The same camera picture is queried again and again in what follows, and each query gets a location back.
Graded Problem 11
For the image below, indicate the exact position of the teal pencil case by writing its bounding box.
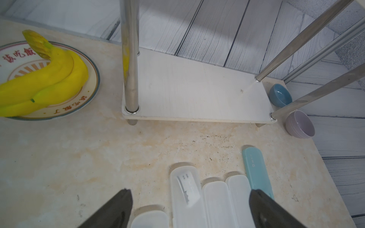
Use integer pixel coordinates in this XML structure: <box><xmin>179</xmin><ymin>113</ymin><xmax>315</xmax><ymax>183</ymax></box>
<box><xmin>242</xmin><ymin>146</ymin><xmax>274</xmax><ymax>200</ymax></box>

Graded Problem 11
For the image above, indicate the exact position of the patterned round plate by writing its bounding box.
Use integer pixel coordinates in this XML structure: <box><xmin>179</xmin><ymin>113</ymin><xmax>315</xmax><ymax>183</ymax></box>
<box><xmin>1</xmin><ymin>41</ymin><xmax>100</xmax><ymax>121</ymax></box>

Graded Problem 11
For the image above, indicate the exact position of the white two-tier shelf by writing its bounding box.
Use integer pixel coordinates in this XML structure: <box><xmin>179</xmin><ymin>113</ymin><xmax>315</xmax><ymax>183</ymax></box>
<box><xmin>122</xmin><ymin>1</ymin><xmax>350</xmax><ymax>125</ymax></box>

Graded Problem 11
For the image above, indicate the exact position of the yellow banana bunch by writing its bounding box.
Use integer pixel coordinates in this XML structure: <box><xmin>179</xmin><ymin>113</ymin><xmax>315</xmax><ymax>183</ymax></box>
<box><xmin>1</xmin><ymin>29</ymin><xmax>89</xmax><ymax>117</ymax></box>

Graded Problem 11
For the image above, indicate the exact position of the purple ceramic bowl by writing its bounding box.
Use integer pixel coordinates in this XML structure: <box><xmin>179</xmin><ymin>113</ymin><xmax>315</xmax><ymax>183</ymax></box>
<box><xmin>285</xmin><ymin>110</ymin><xmax>316</xmax><ymax>139</ymax></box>

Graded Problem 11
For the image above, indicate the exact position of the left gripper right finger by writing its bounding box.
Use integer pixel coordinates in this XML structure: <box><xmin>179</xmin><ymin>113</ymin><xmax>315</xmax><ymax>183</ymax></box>
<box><xmin>249</xmin><ymin>190</ymin><xmax>305</xmax><ymax>228</ymax></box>

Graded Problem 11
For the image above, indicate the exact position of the blue ceramic bowl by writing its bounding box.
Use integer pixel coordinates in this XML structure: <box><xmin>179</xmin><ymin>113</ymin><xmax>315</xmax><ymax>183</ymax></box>
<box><xmin>269</xmin><ymin>84</ymin><xmax>293</xmax><ymax>108</ymax></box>

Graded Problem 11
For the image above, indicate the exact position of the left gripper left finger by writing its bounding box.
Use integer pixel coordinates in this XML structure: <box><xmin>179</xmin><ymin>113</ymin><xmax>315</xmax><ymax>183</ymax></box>
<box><xmin>79</xmin><ymin>189</ymin><xmax>133</xmax><ymax>228</ymax></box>

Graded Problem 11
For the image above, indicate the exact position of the clear pencil case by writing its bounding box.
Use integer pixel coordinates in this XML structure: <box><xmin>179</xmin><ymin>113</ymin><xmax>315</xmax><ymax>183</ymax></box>
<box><xmin>170</xmin><ymin>166</ymin><xmax>208</xmax><ymax>228</ymax></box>
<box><xmin>202</xmin><ymin>181</ymin><xmax>238</xmax><ymax>228</ymax></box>
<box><xmin>226</xmin><ymin>175</ymin><xmax>255</xmax><ymax>228</ymax></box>
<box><xmin>130</xmin><ymin>210</ymin><xmax>169</xmax><ymax>228</ymax></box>

